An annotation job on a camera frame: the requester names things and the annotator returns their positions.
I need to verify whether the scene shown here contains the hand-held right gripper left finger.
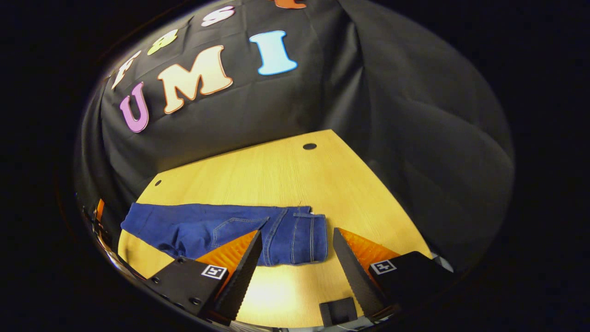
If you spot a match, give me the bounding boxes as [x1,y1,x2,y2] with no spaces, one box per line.
[145,231,263,326]

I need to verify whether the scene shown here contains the black backdrop cloth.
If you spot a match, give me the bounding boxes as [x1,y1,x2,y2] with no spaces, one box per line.
[74,0,514,273]

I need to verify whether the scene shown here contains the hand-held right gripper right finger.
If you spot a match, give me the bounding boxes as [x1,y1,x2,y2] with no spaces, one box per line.
[333,227,454,319]

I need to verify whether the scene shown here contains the blue denim jeans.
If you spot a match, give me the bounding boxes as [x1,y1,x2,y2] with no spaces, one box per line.
[121,202,329,267]

